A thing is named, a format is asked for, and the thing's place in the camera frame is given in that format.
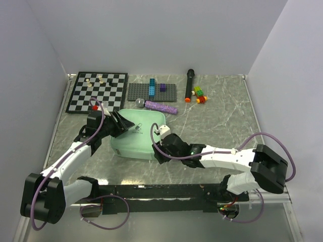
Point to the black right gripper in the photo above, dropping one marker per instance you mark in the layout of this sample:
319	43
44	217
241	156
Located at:
159	156

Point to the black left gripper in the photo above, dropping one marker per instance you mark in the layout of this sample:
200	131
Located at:
121	126

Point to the mint green medicine case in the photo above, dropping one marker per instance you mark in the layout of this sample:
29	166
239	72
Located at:
136	142

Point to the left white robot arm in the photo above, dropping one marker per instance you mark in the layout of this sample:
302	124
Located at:
46	195

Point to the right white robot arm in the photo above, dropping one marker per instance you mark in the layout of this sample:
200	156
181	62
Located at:
259	168

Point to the purple glitter microphone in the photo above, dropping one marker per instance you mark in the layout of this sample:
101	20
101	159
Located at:
155	106

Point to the grey building baseplate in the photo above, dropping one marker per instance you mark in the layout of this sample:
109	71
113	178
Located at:
140	90

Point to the black white chessboard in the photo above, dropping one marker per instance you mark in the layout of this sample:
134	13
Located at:
79	102

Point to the blue brick stack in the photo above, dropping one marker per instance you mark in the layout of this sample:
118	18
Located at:
151	89

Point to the purple building brick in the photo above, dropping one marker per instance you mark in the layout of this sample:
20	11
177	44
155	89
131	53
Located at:
162	87

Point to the colourful brick toy car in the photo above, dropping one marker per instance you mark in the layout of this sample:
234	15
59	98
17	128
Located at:
199	94

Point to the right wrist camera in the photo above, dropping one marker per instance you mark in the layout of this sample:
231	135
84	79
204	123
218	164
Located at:
162	131

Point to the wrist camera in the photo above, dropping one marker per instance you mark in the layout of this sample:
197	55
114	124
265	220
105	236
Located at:
102	107
162	131

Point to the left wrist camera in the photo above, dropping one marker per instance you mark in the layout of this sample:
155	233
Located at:
102	107

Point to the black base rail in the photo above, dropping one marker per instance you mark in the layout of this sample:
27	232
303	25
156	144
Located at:
163	198

